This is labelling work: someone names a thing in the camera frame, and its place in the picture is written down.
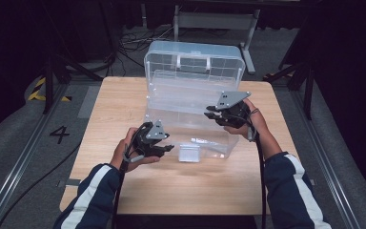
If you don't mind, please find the person's left hand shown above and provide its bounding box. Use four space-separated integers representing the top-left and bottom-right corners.
110 126 162 174

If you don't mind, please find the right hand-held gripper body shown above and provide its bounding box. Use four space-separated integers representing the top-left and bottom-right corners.
213 91 253 129

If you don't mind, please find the grey metal desk frame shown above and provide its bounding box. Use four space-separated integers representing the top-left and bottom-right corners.
171 4 262 76

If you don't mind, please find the left hand-held gripper cable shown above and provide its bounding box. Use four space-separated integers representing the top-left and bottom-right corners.
110 121 155 229

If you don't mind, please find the black metal stand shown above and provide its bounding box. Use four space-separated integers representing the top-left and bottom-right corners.
42 52 105 115
262 58 316 122

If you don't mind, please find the large grey tape patch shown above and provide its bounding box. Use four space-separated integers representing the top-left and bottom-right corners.
77 84 102 120

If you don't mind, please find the bundle of floor cables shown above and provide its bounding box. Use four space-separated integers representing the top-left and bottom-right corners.
116 24 176 79

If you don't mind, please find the right hand-held gripper cable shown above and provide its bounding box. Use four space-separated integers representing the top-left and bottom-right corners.
247 107 269 229

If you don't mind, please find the metal floor rail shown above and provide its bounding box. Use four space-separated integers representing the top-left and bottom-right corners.
0 83 70 229
290 90 362 229

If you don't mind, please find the black floor cable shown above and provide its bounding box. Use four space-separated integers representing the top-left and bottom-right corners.
0 141 84 229

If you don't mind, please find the small grey tape patch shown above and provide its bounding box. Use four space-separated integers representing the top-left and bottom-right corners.
56 178 82 189

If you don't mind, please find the person's right hand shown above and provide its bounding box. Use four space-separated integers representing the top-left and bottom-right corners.
223 97 271 141

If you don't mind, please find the yellow black hazard tape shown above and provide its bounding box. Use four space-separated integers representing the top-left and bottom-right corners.
27 76 73 103

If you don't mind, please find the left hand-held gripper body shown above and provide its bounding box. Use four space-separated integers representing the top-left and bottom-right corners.
132 119 172 158

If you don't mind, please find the clear plastic storage box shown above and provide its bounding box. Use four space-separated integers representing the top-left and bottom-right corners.
143 40 247 163

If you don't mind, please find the hand-held gripper cable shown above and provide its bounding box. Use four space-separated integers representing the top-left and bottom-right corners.
110 121 155 229
247 107 269 229

